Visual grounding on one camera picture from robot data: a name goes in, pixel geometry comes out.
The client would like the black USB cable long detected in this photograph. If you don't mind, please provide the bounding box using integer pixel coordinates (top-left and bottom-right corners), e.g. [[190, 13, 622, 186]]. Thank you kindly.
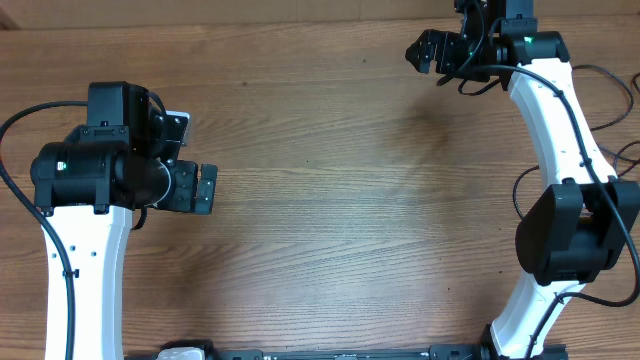
[[511, 72, 640, 221]]

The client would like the black USB cable short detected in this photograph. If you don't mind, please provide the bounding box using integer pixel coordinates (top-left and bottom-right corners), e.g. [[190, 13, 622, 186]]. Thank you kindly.
[[573, 65, 639, 162]]

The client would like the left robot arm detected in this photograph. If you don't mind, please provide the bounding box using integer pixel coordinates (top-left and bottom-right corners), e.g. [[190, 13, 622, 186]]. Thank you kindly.
[[31, 82, 218, 359]]

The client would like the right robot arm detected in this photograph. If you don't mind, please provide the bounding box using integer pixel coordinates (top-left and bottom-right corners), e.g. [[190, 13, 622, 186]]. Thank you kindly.
[[405, 0, 639, 359]]

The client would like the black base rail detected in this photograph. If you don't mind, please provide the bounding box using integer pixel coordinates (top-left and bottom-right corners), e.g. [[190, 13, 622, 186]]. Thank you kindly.
[[124, 339, 569, 360]]

